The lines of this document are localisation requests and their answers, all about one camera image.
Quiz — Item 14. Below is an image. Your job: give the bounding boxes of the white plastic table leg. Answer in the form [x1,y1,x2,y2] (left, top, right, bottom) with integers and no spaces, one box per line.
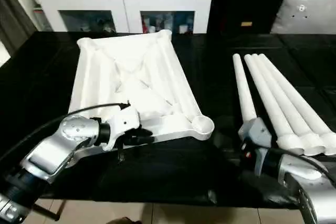
[258,53,336,156]
[232,54,259,130]
[244,54,307,156]
[251,54,327,154]

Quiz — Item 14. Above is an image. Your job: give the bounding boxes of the white plastic table top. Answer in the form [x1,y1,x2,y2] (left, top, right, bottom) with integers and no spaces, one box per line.
[67,30,215,152]

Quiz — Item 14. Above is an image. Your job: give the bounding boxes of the black work mat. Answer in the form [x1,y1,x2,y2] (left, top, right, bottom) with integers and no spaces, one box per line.
[0,31,336,207]

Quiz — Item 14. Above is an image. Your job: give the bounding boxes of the white glass-door cabinet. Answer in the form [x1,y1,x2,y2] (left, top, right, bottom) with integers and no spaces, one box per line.
[25,0,214,35]

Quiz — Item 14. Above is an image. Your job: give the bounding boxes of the grey cushion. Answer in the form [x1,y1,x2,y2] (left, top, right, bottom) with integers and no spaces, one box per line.
[270,0,336,35]

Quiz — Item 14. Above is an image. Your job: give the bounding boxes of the grey curtain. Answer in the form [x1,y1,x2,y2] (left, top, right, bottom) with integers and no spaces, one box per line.
[0,0,36,57]

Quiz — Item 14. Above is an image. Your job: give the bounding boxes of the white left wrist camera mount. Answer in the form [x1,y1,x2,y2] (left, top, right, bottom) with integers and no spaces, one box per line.
[101,102,142,153]

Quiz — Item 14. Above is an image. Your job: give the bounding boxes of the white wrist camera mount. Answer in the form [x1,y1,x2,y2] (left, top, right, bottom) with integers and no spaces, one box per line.
[101,102,142,153]
[237,118,273,149]

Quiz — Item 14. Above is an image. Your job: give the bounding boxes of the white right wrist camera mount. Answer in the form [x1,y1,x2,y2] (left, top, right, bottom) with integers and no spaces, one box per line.
[237,118,273,149]

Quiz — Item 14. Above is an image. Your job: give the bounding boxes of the black metal table frame leg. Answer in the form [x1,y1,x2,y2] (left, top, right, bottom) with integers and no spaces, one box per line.
[34,199,67,222]

